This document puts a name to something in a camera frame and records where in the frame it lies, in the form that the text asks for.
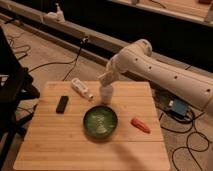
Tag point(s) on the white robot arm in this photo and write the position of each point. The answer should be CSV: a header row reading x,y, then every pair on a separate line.
x,y
194,88

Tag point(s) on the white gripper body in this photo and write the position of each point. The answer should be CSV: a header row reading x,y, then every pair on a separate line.
x,y
108,77

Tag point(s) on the orange carrot toy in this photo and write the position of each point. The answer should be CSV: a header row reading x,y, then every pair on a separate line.
x,y
140,125

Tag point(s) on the green ceramic plate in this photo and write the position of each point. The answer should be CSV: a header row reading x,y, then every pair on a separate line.
x,y
100,122

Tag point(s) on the white plastic bottle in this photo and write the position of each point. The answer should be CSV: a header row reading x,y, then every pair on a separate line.
x,y
81,88

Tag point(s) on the long metal rail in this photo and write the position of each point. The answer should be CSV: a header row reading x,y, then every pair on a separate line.
x,y
167,35

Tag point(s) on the black chair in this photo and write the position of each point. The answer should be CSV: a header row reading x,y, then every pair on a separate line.
x,y
15,86

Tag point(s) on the blue power box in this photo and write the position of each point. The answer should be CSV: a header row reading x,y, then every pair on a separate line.
x,y
178,108

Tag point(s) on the white object on rail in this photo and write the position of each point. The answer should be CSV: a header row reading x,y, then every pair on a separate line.
x,y
58,15

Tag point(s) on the black rectangular block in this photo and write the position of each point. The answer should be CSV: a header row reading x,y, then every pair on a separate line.
x,y
62,104

